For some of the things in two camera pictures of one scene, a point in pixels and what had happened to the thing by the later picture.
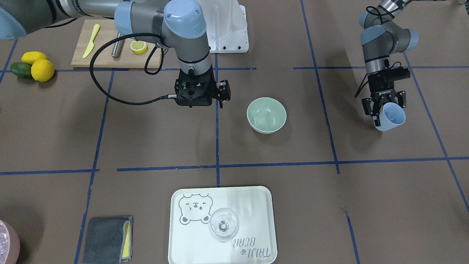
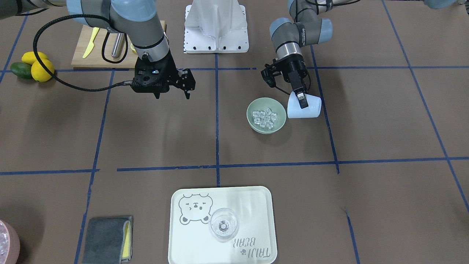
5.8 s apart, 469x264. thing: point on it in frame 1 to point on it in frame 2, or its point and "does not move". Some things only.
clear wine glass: x=224 y=225 does not move
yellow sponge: x=126 y=241 does not move
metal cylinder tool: x=118 y=47 does not move
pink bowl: x=10 y=244 does not move
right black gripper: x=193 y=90 to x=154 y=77
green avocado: x=22 y=69 does not move
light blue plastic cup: x=391 y=115 to x=294 y=110
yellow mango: x=29 y=57 does not move
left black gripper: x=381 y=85 to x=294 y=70
